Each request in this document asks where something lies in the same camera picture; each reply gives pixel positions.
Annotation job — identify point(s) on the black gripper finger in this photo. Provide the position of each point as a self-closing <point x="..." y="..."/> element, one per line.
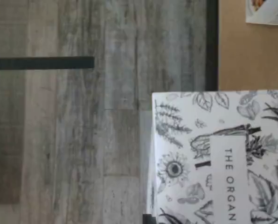
<point x="148" y="219"/>

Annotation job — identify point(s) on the white box yellow strip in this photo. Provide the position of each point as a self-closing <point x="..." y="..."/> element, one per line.
<point x="223" y="163"/>

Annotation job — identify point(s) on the black floor strip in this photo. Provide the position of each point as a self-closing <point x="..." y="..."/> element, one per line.
<point x="36" y="63"/>

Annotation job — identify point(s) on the brown low shelf board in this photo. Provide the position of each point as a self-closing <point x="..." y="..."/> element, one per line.
<point x="234" y="46"/>

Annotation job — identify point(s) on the purely elizabeth granola box yellow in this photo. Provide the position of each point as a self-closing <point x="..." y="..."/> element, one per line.
<point x="269" y="14"/>

